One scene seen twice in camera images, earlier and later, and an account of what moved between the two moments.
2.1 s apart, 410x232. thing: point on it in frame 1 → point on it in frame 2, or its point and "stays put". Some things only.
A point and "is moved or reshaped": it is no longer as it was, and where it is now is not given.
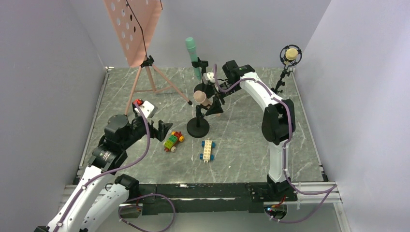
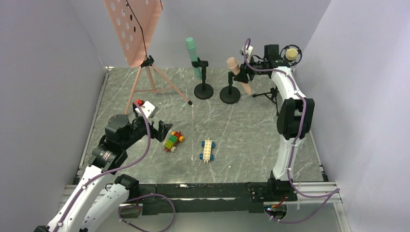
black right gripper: [216, 97] → [249, 72]
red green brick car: [170, 144] stays put
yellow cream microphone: [291, 54] stays put
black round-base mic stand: [206, 87] stays put
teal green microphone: [190, 43] stays put
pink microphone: [200, 96] is moved or reshaped
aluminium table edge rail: [108, 71] stays put
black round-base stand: [198, 127] is moved or reshaped
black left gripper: [155, 131] stays put
